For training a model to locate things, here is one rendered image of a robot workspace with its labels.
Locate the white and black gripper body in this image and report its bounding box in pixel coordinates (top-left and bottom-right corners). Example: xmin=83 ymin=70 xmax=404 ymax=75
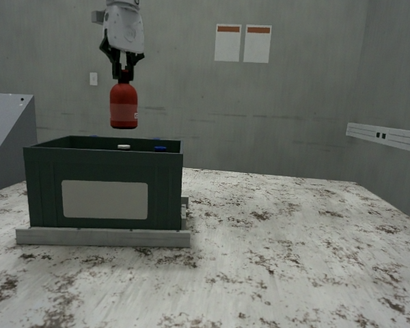
xmin=102 ymin=5 xmax=144 ymax=54

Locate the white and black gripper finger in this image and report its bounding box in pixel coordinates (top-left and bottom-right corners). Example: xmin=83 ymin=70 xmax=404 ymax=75
xmin=125 ymin=51 xmax=145 ymax=81
xmin=99 ymin=33 xmax=122 ymax=79

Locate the red labeled bottle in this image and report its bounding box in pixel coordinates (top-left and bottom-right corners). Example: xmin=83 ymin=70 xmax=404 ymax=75
xmin=109 ymin=70 xmax=138 ymax=129

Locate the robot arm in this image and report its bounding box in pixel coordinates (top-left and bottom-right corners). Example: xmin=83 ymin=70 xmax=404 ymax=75
xmin=92 ymin=0 xmax=140 ymax=25

